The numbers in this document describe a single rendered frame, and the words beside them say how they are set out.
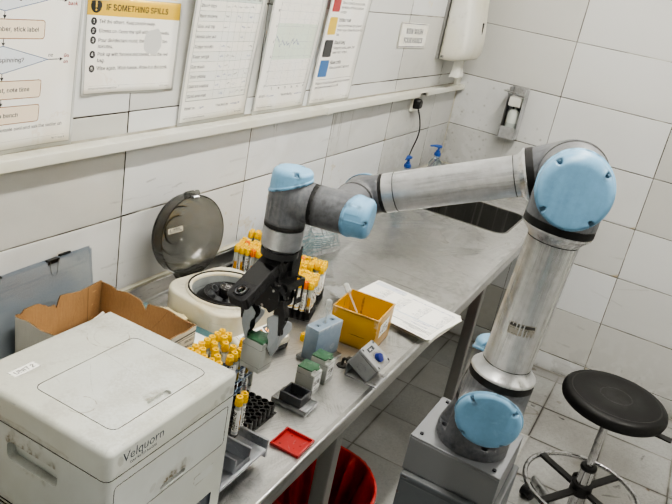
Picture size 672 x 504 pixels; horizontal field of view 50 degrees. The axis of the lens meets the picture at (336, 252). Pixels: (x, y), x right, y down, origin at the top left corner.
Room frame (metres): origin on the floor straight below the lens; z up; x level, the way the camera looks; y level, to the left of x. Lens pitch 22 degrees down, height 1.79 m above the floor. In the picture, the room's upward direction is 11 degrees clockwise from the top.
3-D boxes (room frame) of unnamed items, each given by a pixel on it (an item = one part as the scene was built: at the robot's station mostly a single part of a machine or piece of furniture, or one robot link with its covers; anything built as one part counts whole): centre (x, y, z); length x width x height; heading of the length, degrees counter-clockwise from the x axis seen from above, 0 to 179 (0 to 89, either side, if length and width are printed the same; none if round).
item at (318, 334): (1.58, -0.01, 0.92); 0.10 x 0.07 x 0.10; 148
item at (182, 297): (1.62, 0.24, 0.94); 0.30 x 0.24 x 0.12; 57
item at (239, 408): (1.25, 0.14, 0.93); 0.17 x 0.09 x 0.11; 156
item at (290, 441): (1.22, 0.01, 0.88); 0.07 x 0.07 x 0.01; 66
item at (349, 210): (1.21, 0.00, 1.39); 0.11 x 0.11 x 0.08; 77
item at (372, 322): (1.73, -0.10, 0.93); 0.13 x 0.13 x 0.10; 70
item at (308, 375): (1.42, 0.01, 0.91); 0.05 x 0.04 x 0.07; 66
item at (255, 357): (1.20, 0.11, 1.08); 0.05 x 0.04 x 0.06; 62
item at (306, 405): (1.36, 0.03, 0.89); 0.09 x 0.05 x 0.04; 66
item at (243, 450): (1.06, 0.13, 0.92); 0.21 x 0.07 x 0.05; 156
